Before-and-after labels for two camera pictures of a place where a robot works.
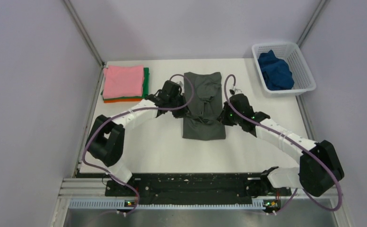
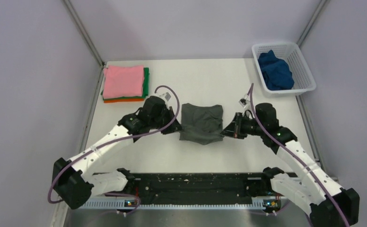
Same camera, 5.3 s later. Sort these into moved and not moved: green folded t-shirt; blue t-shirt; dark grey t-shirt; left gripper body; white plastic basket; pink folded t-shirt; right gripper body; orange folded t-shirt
Moved: dark grey t-shirt; right gripper body; left gripper body
Not moved: blue t-shirt; pink folded t-shirt; green folded t-shirt; orange folded t-shirt; white plastic basket
